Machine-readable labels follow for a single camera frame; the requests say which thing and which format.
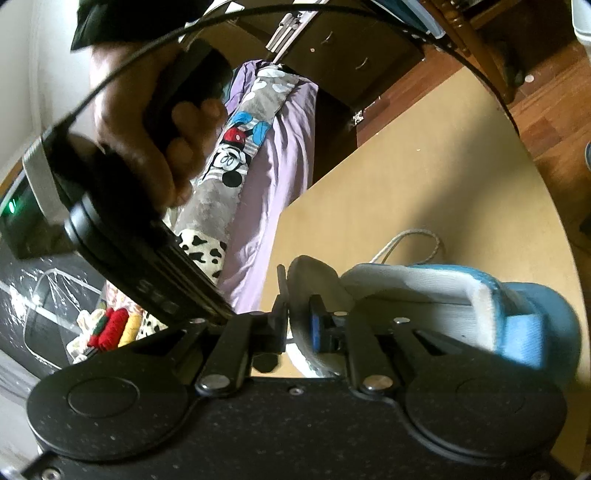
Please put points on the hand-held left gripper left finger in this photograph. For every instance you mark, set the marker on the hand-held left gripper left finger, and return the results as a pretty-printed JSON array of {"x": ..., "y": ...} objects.
[{"x": 277, "y": 330}]

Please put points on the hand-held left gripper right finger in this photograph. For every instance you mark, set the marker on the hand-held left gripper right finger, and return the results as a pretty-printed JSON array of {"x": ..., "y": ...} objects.
[{"x": 316, "y": 330}]

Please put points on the white and blue sneaker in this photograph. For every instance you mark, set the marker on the white and blue sneaker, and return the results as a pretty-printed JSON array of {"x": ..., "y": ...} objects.
[{"x": 415, "y": 286}]

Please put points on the white speckled shoelace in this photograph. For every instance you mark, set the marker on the white speckled shoelace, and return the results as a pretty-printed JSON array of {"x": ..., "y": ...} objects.
[{"x": 437, "y": 244}]

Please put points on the person's right forearm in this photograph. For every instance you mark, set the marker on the person's right forearm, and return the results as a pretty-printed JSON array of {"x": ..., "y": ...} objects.
[{"x": 120, "y": 23}]

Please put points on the person's right hand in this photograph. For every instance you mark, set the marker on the person's right hand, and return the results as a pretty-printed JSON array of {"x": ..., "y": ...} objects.
[{"x": 124, "y": 106}]

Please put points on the red knitted cloth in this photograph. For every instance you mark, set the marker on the red knitted cloth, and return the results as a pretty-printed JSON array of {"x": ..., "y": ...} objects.
[{"x": 108, "y": 327}]

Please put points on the pile of folded clothes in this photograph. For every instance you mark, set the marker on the pile of folded clothes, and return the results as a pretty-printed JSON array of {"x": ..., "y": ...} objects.
[{"x": 85, "y": 323}]

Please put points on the yellow knitted cloth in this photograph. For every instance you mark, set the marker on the yellow knitted cloth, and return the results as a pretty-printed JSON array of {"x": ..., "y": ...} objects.
[{"x": 129, "y": 330}]

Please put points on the dark glass window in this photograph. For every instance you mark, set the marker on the dark glass window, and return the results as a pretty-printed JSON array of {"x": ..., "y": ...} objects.
[{"x": 27, "y": 314}]

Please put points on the grey cartoon printed blanket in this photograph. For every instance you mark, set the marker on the grey cartoon printed blanket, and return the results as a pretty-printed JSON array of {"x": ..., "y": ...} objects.
[{"x": 217, "y": 203}]

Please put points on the white folding stand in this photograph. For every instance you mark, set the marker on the white folding stand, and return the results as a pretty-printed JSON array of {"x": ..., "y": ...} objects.
[{"x": 284, "y": 32}]

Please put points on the brown wooden chair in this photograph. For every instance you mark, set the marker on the brown wooden chair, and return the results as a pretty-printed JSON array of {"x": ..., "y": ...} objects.
[{"x": 480, "y": 50}]

